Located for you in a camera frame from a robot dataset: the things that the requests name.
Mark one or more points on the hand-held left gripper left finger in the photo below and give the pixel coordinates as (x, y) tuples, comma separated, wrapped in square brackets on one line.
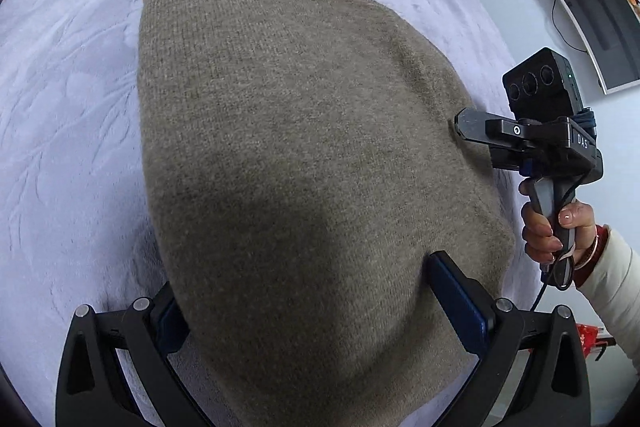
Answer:
[(170, 327)]

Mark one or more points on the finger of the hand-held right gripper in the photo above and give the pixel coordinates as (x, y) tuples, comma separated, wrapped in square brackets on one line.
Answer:
[(472, 124)]

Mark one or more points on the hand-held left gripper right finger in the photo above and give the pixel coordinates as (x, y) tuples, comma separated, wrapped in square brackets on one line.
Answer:
[(455, 302)]

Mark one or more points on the brown knitted sweater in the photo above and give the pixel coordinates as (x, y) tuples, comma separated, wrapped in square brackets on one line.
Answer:
[(300, 157)]

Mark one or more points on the person's right forearm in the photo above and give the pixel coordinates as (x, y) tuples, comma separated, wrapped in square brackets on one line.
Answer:
[(620, 287)]

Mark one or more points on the person's right hand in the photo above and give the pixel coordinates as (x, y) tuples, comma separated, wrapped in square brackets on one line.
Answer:
[(539, 232)]

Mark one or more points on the red and gold bangle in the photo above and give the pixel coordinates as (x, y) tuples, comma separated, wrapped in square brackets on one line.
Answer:
[(594, 247)]

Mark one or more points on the red patterned object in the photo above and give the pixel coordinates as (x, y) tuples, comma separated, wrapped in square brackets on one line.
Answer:
[(590, 339)]

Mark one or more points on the lavender plush blanket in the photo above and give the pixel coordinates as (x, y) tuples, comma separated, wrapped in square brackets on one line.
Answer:
[(70, 82)]

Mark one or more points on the white-framed wall television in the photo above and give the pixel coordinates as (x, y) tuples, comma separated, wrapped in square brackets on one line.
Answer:
[(595, 12)]

